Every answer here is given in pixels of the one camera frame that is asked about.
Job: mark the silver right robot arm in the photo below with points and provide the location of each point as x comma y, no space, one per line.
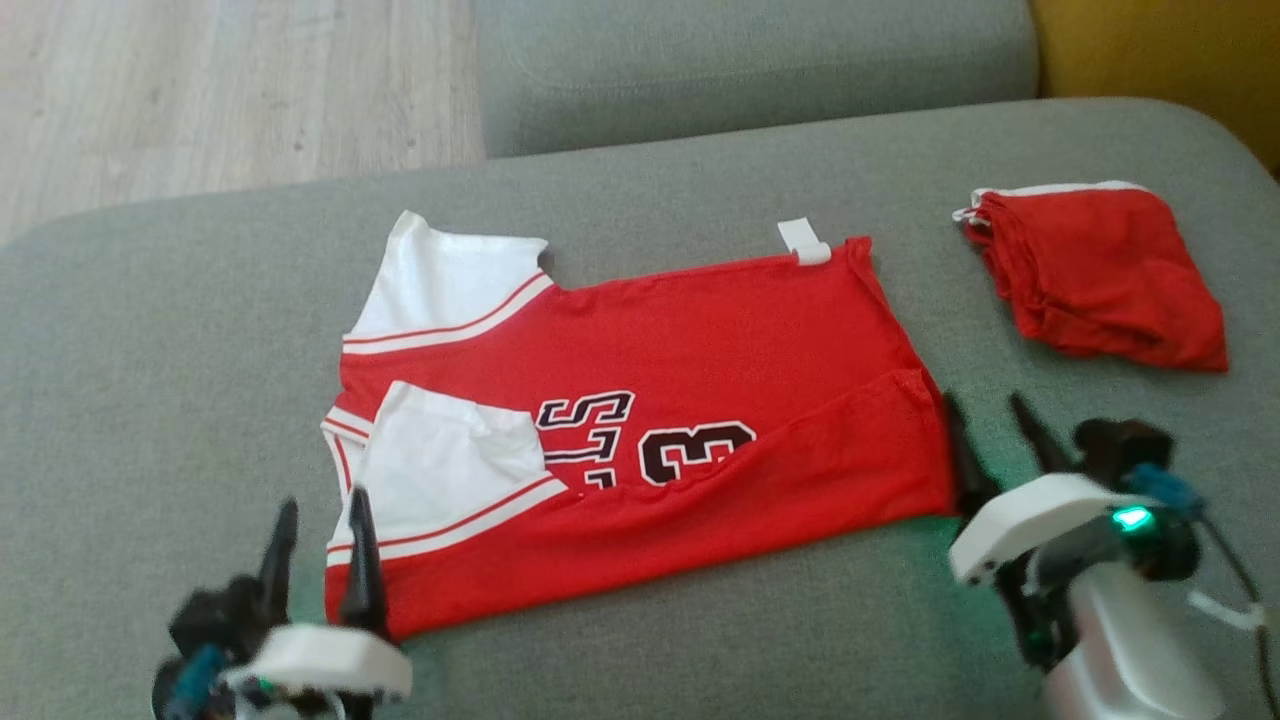
1120,660

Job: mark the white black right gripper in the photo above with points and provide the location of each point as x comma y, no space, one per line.
1030,520

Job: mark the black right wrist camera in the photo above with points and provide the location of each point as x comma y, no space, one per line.
1120,445

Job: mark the red shorts with white stripe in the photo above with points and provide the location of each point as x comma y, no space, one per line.
1100,280

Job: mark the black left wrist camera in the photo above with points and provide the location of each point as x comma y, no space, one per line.
215,620

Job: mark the yellow sofa back cushion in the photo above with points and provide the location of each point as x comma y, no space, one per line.
1150,50

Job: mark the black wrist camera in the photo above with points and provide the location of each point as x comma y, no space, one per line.
215,620
1120,445

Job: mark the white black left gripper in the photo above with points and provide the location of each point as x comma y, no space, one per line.
330,665

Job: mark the red white numbered jersey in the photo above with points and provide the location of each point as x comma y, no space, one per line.
700,340

